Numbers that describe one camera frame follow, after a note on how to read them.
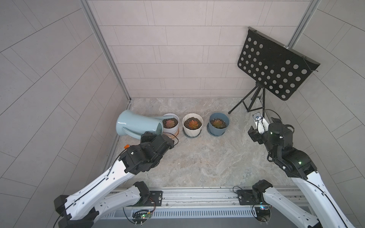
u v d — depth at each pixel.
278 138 0.43
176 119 0.94
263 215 0.68
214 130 0.91
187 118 0.93
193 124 0.89
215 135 0.93
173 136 0.92
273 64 0.73
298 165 0.41
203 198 0.73
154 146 0.48
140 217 0.66
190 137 0.93
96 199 0.40
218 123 0.91
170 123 0.90
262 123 0.54
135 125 0.67
